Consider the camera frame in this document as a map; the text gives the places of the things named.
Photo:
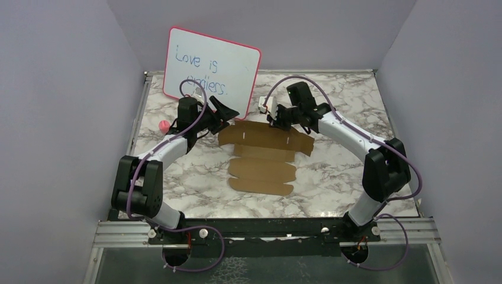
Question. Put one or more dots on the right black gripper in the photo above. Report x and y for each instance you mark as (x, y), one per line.
(277, 123)

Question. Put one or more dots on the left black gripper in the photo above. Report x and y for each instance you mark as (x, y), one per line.
(222, 114)

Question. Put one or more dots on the brown cardboard box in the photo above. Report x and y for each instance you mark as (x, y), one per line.
(263, 157)

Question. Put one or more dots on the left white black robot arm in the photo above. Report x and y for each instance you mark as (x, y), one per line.
(138, 186)

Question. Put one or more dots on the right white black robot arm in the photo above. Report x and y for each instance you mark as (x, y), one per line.
(385, 169)

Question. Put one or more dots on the pink framed whiteboard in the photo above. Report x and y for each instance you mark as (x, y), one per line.
(223, 68)

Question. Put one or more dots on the pink capped small bottle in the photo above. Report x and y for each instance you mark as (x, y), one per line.
(164, 126)

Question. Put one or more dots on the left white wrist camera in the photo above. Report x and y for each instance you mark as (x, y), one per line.
(199, 95)

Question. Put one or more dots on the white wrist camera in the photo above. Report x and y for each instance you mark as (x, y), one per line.
(199, 95)
(269, 106)

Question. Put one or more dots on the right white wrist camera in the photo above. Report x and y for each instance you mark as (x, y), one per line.
(269, 106)

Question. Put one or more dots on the aluminium front frame rail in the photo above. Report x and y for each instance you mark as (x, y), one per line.
(130, 234)

